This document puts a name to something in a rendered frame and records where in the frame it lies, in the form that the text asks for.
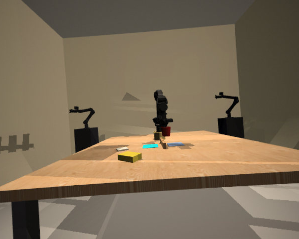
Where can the yellow rectangular block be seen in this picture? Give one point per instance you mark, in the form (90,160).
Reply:
(130,156)

